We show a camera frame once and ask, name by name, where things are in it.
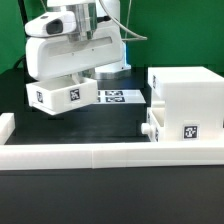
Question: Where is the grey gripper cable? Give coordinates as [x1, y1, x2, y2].
[98, 0, 148, 42]

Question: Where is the black cable into robot base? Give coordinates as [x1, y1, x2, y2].
[13, 55, 28, 70]

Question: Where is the white drawer box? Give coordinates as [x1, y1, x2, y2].
[141, 107, 165, 142]
[26, 76, 98, 115]

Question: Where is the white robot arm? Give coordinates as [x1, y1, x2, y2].
[25, 0, 124, 81]

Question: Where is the white drawer cabinet frame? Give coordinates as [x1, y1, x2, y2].
[148, 67, 224, 142]

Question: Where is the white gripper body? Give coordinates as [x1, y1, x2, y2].
[25, 11, 123, 81]

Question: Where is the black pole with clamp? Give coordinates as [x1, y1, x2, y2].
[17, 0, 28, 27]

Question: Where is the white fiducial marker sheet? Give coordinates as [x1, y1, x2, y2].
[97, 90, 145, 104]

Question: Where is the white U-shaped border fence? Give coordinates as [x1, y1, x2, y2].
[0, 113, 224, 170]

